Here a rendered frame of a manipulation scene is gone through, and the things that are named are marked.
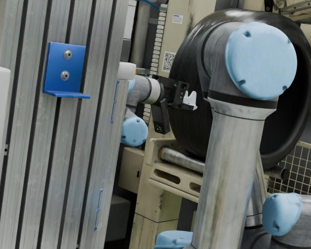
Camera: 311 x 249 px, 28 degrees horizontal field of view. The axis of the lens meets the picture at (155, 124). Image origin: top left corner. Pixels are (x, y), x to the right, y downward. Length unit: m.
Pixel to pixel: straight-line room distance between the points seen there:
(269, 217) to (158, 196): 1.25
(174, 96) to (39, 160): 0.79
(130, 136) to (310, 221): 0.60
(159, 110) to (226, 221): 0.82
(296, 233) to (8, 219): 0.50
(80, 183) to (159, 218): 1.21
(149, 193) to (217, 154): 1.36
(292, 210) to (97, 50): 0.45
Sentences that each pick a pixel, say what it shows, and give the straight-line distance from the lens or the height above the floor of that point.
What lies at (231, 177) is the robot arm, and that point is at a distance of 1.02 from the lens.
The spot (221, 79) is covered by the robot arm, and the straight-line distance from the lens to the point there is 1.00.
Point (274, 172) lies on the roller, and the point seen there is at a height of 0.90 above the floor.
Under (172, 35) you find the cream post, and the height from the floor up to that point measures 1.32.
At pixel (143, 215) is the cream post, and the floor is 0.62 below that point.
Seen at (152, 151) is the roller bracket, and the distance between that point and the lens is 2.20.
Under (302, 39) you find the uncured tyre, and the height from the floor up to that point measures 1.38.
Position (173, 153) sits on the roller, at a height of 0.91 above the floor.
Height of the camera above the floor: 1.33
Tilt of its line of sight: 8 degrees down
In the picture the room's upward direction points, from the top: 9 degrees clockwise
